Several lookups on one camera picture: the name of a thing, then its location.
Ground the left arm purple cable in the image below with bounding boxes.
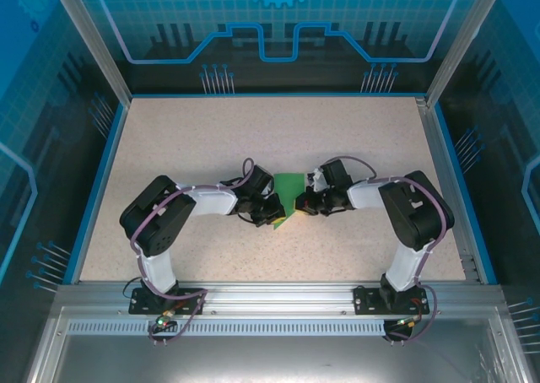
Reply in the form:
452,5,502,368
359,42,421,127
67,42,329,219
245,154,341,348
129,158,257,347

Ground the blue table edge trim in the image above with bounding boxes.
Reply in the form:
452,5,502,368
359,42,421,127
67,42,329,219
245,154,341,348
62,102,130,285
433,104,499,285

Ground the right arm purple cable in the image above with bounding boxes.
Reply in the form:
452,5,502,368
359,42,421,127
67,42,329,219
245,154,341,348
332,155,451,345

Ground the aluminium tray frame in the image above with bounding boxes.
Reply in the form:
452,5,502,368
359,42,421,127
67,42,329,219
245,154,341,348
23,305,532,383

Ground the aluminium mounting rail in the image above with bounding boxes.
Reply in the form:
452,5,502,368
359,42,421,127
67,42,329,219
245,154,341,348
54,280,507,316

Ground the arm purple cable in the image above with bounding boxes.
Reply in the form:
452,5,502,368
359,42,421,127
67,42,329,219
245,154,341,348
332,155,451,345
129,158,257,347

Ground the aluminium frame post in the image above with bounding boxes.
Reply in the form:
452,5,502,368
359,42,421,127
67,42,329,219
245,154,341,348
424,0,510,108
46,0,132,105

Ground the cable plug with green light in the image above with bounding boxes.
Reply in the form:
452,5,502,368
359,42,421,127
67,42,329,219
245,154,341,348
394,313,424,328
154,309,176,332

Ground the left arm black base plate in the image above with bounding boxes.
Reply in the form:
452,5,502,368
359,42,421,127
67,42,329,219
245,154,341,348
127,285,207,316

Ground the slotted cable duct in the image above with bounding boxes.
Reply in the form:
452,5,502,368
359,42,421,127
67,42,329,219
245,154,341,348
66,319,392,337

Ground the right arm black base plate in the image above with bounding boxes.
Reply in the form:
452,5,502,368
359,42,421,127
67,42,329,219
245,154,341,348
352,284,431,316

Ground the aluminium side rail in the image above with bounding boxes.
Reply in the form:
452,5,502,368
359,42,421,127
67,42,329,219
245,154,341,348
415,96,482,283

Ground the green square paper sheet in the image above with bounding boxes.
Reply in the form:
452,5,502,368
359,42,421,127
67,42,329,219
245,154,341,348
272,172,307,231

